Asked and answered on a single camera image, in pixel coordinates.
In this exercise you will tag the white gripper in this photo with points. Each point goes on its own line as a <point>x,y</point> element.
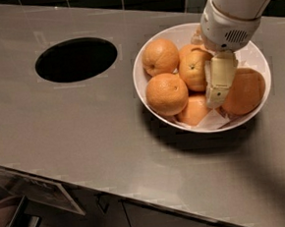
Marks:
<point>225,30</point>

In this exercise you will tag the orange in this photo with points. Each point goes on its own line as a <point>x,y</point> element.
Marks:
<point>192,69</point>
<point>161,56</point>
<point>166,94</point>
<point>246,92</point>
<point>195,110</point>
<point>190,50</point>

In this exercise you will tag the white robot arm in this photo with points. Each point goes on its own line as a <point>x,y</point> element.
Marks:
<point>241,9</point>

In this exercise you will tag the white ceramic bowl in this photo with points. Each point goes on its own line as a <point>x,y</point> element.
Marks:
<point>180,36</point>

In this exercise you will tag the white tissue paper lining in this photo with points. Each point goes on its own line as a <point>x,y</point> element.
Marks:
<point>217,119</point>

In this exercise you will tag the orange front bottom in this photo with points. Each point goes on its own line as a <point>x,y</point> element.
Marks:
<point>195,110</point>

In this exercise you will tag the dark cabinet drawer front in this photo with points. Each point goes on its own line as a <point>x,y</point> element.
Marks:
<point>147,216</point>

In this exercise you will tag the grey framed panel below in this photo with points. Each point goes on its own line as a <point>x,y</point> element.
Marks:
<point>40,190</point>

